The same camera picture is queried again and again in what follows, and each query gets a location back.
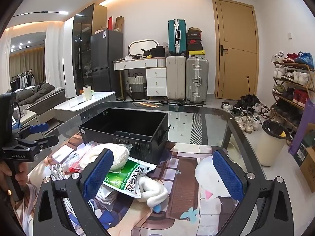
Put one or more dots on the white plush toy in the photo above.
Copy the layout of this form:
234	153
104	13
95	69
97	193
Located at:
153	193

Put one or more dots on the wooden shoe rack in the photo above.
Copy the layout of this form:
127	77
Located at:
293	77

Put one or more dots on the pile of shoes on floor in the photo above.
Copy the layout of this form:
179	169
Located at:
248	112

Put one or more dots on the teal suitcase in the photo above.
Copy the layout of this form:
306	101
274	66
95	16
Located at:
177	37

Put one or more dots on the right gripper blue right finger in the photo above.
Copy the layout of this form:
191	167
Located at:
231	174

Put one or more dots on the black glass cabinet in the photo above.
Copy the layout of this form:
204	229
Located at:
85	25

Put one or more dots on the white vanity desk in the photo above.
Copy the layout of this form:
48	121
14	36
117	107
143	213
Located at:
155	73

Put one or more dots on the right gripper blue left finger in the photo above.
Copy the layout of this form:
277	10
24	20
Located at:
94	173

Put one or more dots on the stacked shoe boxes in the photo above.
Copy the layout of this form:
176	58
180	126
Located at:
194	43

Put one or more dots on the white cup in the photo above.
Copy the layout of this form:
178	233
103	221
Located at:
87	92

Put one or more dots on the white coffee table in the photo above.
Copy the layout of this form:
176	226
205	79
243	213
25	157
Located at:
79	104

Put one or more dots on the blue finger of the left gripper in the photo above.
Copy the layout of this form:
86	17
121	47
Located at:
34	129
48	142

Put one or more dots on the wooden door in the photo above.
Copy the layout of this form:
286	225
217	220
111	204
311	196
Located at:
237	49

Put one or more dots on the silver aluminium suitcase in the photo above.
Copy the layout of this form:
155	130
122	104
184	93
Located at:
196	80

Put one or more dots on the beige suitcase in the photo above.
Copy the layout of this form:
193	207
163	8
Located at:
176	77

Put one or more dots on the purple bag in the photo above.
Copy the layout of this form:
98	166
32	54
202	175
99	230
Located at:
307	118

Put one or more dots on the woven laundry basket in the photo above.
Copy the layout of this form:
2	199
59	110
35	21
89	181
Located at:
137	86

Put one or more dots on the anime print desk mat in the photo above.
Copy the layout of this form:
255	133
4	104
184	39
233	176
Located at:
181	195

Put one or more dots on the black cardboard storage box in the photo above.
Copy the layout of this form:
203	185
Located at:
146	131

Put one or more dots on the green white medicine packet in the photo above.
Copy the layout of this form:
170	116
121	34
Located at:
127	181

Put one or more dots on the grey sofa with blankets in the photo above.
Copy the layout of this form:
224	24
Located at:
40	98

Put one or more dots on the black refrigerator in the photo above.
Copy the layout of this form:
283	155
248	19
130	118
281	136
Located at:
106	47

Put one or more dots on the red white printed packet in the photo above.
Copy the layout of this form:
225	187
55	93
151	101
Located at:
72	163

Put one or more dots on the cardboard box on floor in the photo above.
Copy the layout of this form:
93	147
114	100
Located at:
305	157

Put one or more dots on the oval vanity mirror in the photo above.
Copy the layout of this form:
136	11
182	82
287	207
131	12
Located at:
138	48

